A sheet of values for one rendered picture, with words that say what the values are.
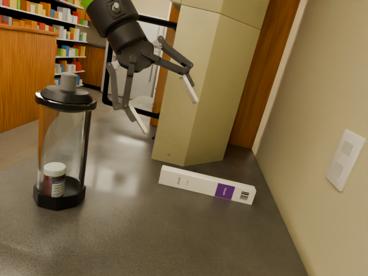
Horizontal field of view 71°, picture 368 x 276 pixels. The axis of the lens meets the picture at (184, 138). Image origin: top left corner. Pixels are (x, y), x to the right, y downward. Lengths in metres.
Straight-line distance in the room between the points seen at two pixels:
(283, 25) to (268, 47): 0.10
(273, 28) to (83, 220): 0.98
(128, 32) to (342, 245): 0.57
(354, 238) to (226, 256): 0.23
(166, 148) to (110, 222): 0.35
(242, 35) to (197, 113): 0.27
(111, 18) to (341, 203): 0.57
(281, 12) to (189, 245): 0.94
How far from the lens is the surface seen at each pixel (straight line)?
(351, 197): 0.59
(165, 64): 0.59
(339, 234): 0.60
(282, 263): 0.62
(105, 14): 0.57
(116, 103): 0.56
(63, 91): 0.52
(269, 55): 1.18
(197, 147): 0.87
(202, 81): 0.79
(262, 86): 1.18
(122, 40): 0.56
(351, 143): 0.61
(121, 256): 0.51
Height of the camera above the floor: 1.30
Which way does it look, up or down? 18 degrees down
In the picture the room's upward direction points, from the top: 13 degrees clockwise
